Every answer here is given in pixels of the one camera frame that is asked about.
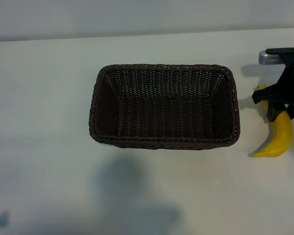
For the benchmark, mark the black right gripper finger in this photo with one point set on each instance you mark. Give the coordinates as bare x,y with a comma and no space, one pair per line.
264,96
275,112

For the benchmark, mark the yellow banana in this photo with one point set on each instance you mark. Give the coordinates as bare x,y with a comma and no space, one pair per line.
281,137

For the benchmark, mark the dark brown wicker basket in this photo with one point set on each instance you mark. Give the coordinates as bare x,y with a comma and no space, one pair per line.
161,110

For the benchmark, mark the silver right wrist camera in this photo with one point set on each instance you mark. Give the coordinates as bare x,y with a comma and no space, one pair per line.
269,58

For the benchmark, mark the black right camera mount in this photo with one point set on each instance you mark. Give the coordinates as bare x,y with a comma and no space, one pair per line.
284,51

